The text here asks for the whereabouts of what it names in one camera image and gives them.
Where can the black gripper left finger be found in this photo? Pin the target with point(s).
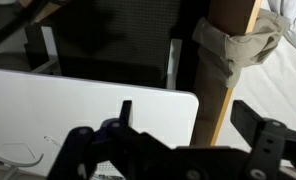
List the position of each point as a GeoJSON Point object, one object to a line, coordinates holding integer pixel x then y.
{"type": "Point", "coordinates": [88, 146]}

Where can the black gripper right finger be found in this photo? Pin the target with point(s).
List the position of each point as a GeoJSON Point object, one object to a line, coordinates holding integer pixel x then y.
{"type": "Point", "coordinates": [264, 146]}

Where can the beige trousers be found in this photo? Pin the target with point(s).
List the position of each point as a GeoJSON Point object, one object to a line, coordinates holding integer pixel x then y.
{"type": "Point", "coordinates": [248, 46]}

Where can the white keyboard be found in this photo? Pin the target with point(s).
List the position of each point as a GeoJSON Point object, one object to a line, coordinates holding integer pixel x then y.
{"type": "Point", "coordinates": [106, 170]}

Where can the white standing desk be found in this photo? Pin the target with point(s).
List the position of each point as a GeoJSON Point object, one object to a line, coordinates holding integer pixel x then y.
{"type": "Point", "coordinates": [71, 106]}

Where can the white bed mattress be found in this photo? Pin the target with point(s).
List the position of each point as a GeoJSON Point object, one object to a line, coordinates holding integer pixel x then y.
{"type": "Point", "coordinates": [271, 93]}

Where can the white curved arc object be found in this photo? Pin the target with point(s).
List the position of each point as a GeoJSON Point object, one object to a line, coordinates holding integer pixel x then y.
{"type": "Point", "coordinates": [18, 163]}

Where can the white duvet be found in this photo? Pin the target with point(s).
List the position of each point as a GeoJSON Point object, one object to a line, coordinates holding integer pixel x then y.
{"type": "Point", "coordinates": [294, 23]}

